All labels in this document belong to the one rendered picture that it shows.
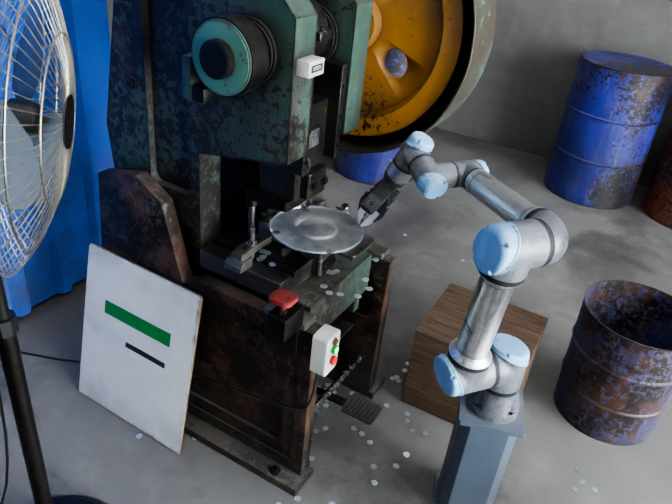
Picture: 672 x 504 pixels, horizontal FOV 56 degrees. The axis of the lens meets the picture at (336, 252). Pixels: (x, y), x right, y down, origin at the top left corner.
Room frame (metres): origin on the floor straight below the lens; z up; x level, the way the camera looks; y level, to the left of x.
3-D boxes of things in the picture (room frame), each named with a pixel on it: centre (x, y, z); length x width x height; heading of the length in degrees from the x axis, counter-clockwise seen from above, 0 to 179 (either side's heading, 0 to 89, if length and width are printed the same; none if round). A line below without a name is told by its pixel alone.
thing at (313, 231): (1.70, 0.07, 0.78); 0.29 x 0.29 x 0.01
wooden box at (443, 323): (1.90, -0.58, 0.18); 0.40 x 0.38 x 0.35; 65
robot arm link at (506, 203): (1.50, -0.43, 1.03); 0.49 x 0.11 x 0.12; 26
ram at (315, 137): (1.74, 0.14, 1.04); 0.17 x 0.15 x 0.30; 63
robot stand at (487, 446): (1.37, -0.50, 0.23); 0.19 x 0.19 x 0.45; 81
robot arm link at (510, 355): (1.37, -0.50, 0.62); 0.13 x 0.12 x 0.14; 116
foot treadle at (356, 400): (1.70, 0.06, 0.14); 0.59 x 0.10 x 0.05; 63
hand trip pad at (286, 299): (1.36, 0.13, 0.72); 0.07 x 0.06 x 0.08; 63
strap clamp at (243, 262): (1.61, 0.26, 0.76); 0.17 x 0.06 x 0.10; 153
